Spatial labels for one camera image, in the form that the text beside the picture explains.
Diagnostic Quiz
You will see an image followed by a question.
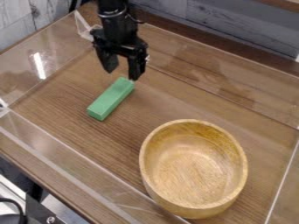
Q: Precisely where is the brown wooden bowl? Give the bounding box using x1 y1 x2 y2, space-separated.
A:
139 119 249 219

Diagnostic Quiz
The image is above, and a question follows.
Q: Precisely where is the green rectangular block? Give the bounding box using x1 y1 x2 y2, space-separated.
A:
87 77 135 121

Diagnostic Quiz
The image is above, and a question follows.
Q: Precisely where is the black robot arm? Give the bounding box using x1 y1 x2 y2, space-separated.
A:
90 0 149 81

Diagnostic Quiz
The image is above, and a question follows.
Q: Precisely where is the clear acrylic front wall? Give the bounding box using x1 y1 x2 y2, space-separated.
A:
0 108 191 224

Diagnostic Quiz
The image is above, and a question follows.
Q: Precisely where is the black cable bottom left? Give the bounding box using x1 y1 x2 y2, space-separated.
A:
0 198 27 224

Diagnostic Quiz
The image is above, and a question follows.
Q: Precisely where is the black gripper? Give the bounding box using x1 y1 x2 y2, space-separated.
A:
90 11 149 81

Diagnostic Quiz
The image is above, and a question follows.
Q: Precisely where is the clear acrylic corner bracket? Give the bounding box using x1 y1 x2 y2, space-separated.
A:
74 10 102 42

